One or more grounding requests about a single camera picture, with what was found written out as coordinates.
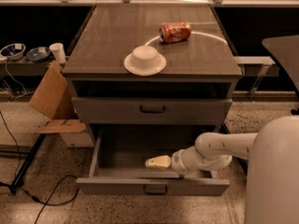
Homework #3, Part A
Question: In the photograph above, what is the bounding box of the grey drawer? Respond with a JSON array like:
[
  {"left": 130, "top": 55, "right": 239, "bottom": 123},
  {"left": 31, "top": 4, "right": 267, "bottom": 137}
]
[
  {"left": 72, "top": 97, "right": 232, "bottom": 125},
  {"left": 78, "top": 125, "right": 229, "bottom": 196}
]

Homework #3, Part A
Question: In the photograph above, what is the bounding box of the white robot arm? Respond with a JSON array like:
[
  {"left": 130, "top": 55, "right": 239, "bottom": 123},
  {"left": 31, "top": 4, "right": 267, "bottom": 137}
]
[{"left": 145, "top": 115, "right": 299, "bottom": 224}]

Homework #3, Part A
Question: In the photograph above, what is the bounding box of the grey top drawer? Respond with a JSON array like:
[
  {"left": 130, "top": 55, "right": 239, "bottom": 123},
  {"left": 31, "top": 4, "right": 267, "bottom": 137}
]
[{"left": 72, "top": 97, "right": 232, "bottom": 125}]

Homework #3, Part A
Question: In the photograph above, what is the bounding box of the grey drawer cabinet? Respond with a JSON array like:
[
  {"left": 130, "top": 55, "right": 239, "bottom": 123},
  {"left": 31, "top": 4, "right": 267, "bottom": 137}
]
[{"left": 63, "top": 3, "right": 241, "bottom": 139}]

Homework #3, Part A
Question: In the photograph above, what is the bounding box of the white upturned bowl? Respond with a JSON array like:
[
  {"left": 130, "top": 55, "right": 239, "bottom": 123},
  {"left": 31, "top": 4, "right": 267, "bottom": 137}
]
[{"left": 124, "top": 46, "right": 166, "bottom": 76}]

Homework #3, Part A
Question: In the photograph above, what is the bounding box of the brown cardboard box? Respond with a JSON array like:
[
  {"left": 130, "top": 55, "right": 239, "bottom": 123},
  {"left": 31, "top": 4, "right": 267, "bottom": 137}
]
[{"left": 29, "top": 62, "right": 86, "bottom": 133}]

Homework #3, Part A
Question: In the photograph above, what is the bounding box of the red soda can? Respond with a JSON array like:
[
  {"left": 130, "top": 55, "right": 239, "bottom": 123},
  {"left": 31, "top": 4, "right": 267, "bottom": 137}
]
[{"left": 159, "top": 21, "right": 192, "bottom": 44}]

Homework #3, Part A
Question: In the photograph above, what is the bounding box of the white paper cup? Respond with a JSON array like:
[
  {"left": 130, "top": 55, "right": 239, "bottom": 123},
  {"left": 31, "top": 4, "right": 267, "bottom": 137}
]
[{"left": 50, "top": 43, "right": 66, "bottom": 64}]

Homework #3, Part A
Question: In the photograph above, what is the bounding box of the blue bowl right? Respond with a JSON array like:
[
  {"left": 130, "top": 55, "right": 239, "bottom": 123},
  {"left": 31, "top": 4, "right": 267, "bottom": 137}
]
[{"left": 26, "top": 47, "right": 50, "bottom": 63}]

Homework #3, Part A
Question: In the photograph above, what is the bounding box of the blue bowl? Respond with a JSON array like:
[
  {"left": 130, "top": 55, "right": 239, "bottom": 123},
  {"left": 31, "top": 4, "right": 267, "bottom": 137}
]
[
  {"left": 0, "top": 43, "right": 26, "bottom": 61},
  {"left": 26, "top": 47, "right": 50, "bottom": 63}
]

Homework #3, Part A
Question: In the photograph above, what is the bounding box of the blue bowl left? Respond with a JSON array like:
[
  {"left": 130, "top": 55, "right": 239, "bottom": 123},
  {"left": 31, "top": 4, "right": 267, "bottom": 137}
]
[{"left": 0, "top": 43, "right": 26, "bottom": 61}]

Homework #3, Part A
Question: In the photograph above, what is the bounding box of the black left frame leg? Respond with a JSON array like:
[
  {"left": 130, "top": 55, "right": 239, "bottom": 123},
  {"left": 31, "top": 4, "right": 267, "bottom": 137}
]
[{"left": 8, "top": 133, "right": 46, "bottom": 194}]

